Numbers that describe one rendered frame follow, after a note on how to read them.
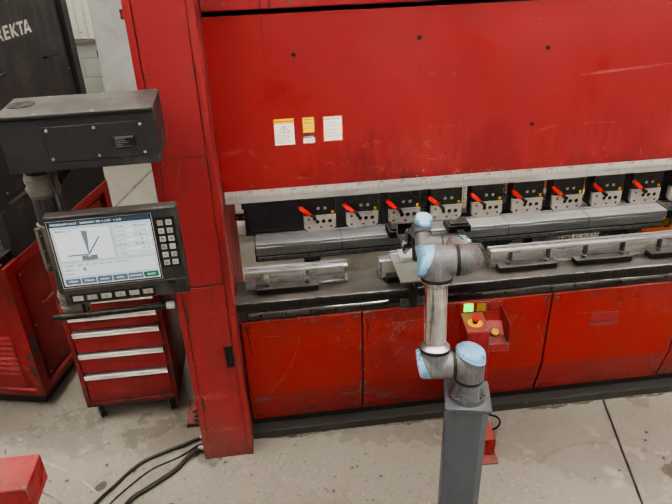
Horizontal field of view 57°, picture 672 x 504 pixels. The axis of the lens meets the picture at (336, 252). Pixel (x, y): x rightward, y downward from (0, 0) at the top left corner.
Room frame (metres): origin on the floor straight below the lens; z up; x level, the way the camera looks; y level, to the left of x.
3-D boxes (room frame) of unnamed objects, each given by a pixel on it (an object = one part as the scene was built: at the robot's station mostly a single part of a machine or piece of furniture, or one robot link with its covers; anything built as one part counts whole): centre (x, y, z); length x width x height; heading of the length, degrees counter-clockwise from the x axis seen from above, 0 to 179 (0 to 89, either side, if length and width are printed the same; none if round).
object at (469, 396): (1.90, -0.50, 0.82); 0.15 x 0.15 x 0.10
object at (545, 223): (3.03, -0.72, 0.93); 2.30 x 0.14 x 0.10; 96
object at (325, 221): (2.65, 0.07, 1.26); 0.15 x 0.09 x 0.17; 96
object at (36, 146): (2.10, 0.85, 1.53); 0.51 x 0.25 x 0.85; 98
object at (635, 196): (2.82, -1.52, 1.26); 0.15 x 0.09 x 0.17; 96
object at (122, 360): (2.88, 1.18, 0.50); 0.50 x 0.50 x 1.00; 6
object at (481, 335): (2.39, -0.69, 0.75); 0.20 x 0.16 x 0.18; 91
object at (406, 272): (2.55, -0.36, 1.00); 0.26 x 0.18 x 0.01; 6
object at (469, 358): (1.90, -0.50, 0.94); 0.13 x 0.12 x 0.14; 89
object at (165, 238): (2.02, 0.79, 1.42); 0.45 x 0.12 x 0.36; 98
